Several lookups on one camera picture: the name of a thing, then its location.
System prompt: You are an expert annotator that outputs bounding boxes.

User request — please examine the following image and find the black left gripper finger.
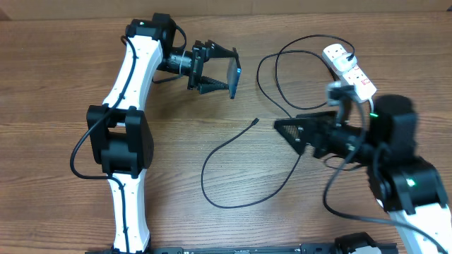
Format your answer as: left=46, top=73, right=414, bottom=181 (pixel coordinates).
left=198, top=76, right=229, bottom=95
left=205, top=40, right=237, bottom=59

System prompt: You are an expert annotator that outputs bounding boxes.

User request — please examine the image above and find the blue Samsung Galaxy smartphone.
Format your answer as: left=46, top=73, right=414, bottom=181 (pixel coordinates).
left=227, top=56, right=242, bottom=99

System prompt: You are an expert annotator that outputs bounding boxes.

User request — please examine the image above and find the black USB charging cable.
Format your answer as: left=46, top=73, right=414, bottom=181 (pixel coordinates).
left=200, top=34, right=356, bottom=209

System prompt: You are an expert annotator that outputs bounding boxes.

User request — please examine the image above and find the white power strip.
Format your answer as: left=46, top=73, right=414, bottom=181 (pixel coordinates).
left=322, top=44, right=376, bottom=102

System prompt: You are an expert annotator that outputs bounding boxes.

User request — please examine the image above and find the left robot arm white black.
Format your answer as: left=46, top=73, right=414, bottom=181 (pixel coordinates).
left=87, top=13, right=242, bottom=253

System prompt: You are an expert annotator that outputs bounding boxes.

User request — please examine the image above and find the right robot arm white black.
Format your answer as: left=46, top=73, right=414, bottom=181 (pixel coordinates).
left=274, top=95, right=451, bottom=253

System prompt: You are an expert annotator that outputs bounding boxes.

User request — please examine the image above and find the white USB charger plug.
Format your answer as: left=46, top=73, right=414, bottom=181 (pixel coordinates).
left=333, top=53, right=357, bottom=73

